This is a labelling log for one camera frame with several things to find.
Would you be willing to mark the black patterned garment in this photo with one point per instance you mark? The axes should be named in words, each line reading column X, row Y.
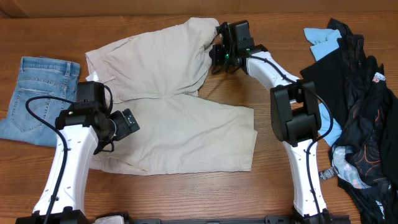
column 359, row 120

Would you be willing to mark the beige khaki shorts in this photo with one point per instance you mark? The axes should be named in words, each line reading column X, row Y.
column 157, row 75

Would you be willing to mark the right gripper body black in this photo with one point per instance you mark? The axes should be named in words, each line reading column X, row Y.
column 221, row 57

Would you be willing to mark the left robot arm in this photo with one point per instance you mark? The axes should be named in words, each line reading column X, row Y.
column 83, row 130

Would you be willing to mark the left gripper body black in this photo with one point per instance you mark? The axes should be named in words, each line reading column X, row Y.
column 118, row 127

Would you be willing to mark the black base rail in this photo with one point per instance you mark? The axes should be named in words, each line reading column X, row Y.
column 269, row 219

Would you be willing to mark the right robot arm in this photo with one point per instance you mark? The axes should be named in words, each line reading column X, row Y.
column 295, row 115

